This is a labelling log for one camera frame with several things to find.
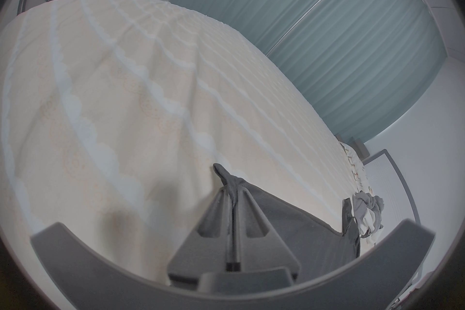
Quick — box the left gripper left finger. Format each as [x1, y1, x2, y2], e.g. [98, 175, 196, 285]
[167, 189, 234, 273]

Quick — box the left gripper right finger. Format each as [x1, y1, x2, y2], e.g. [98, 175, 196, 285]
[237, 190, 301, 271]

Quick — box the grey bedside table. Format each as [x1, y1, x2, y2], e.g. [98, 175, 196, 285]
[336, 133, 368, 157]

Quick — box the black T-shirt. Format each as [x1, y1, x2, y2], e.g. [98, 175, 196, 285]
[212, 163, 362, 282]

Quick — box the bed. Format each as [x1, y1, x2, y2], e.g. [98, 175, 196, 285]
[0, 0, 423, 284]

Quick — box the white printed pillow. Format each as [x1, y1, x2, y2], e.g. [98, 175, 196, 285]
[338, 141, 375, 194]

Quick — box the pile of clothes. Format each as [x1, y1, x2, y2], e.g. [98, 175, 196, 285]
[350, 190, 386, 240]

